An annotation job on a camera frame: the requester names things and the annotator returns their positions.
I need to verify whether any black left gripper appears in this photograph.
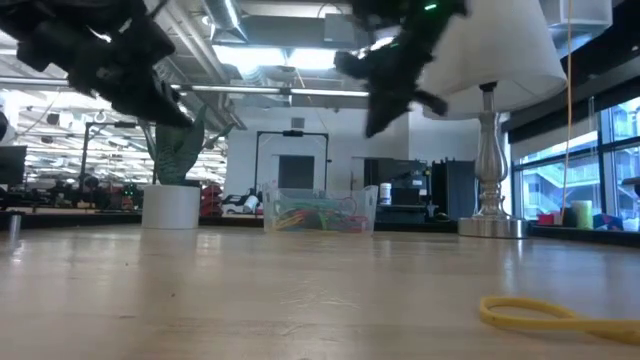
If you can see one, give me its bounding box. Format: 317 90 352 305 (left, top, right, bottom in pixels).
74 19 195 129

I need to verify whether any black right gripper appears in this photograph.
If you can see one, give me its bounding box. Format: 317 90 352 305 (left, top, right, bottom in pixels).
333 29 451 139

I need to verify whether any green rubber band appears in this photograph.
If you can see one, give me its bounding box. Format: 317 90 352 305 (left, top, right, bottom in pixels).
284 199 351 224

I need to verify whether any red rubber band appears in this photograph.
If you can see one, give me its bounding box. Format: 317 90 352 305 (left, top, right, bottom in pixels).
319 197 369 234

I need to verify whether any yellow rubber band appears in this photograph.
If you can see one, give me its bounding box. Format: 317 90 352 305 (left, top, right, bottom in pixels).
478 295 640 346
273 209 304 232

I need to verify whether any clear plastic bin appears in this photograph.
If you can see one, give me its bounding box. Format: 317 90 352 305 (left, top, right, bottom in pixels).
262 183 380 235

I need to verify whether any green snake plant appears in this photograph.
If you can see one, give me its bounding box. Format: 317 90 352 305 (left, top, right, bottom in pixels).
144 104 236 187

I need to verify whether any black machine shelf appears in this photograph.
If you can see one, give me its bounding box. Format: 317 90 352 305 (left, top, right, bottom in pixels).
363 158 432 221

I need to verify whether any long ceiling light strip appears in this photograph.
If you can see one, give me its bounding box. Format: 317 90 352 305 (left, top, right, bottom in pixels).
169 83 371 100

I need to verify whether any white plant pot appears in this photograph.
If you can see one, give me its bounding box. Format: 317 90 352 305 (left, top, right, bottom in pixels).
141 184 202 230

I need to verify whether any red equipment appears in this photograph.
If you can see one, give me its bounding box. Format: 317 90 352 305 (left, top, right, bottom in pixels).
200 183 225 218

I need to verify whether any black cabinet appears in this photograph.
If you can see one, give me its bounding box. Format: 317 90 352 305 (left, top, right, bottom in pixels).
431 159 477 222

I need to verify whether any white table lamp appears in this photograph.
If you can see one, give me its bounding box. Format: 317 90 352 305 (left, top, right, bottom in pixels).
418 0 569 240

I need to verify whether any black monitor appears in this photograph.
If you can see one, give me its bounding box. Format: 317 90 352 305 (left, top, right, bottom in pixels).
0 144 28 186

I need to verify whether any yellow-green cylinder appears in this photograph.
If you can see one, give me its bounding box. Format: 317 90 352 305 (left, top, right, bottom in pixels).
571 199 594 230

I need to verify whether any black frame stand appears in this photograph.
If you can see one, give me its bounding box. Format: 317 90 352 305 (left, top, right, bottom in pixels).
253 130 332 194
78 120 139 194

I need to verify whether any silver round air duct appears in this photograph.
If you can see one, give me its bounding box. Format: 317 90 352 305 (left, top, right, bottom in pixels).
202 0 249 44

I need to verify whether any black aluminium frame rail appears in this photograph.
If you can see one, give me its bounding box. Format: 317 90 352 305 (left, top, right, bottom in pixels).
529 224 640 248
0 210 144 231
199 214 459 234

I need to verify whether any yellow hanging cable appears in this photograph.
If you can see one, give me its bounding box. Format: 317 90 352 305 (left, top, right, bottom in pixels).
560 0 574 211

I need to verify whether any small grey post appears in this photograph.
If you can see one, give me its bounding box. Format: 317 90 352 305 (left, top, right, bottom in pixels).
7 213 24 241

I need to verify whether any black window frame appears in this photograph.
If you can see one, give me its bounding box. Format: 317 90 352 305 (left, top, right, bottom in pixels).
509 74 640 231

